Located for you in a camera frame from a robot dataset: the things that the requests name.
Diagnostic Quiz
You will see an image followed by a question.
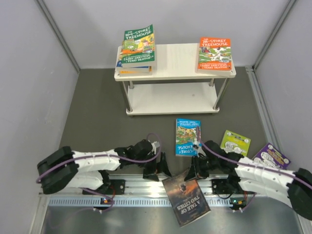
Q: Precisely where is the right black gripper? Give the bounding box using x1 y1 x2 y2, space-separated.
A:
185 155 220 182

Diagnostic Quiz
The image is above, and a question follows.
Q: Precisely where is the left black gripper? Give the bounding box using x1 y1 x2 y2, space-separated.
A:
134 151 172 181

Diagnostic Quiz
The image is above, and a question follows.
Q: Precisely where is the dark tale of cities book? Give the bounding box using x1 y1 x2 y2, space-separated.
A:
162 170 211 227

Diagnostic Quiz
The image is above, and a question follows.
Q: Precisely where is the light blue storey treehouse book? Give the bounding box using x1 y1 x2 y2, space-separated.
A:
175 118 201 156

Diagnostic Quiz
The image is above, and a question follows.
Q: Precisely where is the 130-storey treehouse book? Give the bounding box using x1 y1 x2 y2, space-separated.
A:
117 66 153 77

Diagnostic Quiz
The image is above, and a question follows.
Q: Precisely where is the blue 91-storey treehouse book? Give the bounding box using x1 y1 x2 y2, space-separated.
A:
115 46 151 72

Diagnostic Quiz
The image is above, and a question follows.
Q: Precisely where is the green 104-storey treehouse book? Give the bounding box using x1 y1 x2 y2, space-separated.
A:
121 24 156 68

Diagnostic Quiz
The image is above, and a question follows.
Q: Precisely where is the orange 78-storey treehouse book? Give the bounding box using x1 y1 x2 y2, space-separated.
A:
196 37 233 76

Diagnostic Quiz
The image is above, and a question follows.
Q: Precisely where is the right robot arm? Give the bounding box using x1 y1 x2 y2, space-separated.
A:
184 140 312 220

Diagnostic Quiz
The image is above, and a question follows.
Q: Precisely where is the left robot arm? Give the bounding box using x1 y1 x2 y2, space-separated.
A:
36 139 172 195

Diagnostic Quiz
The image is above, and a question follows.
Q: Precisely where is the lime green cartoon book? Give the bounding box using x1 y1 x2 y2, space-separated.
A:
220 130 251 156

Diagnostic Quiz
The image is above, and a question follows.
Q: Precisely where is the purple cartoon book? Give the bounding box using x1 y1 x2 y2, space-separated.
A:
253 143 291 170

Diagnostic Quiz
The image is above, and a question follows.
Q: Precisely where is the white two-tier wooden shelf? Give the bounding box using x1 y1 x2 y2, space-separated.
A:
114 43 236 116

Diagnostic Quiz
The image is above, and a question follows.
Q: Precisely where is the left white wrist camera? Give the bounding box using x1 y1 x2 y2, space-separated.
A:
152 141 160 150

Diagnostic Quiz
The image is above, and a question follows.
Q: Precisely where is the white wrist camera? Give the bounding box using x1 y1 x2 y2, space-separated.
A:
152 141 160 150
193 144 206 160

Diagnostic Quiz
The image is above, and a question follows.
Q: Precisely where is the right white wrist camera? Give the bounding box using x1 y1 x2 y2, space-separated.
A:
193 144 206 160

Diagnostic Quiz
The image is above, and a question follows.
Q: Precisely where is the aluminium mounting rail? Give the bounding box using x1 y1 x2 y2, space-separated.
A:
39 174 304 197

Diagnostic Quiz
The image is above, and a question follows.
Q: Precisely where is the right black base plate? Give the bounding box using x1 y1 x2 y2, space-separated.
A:
211 177 254 195

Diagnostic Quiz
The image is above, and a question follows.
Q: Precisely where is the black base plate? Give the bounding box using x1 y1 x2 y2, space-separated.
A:
211 177 254 195
94 179 125 195

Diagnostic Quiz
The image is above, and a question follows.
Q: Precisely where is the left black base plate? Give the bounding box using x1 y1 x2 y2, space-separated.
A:
94 179 125 195

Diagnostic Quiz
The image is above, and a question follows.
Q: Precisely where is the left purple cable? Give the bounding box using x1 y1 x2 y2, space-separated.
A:
36 133 162 213

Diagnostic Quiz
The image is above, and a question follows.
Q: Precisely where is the slotted grey cable duct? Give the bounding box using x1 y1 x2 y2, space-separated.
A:
48 196 239 207

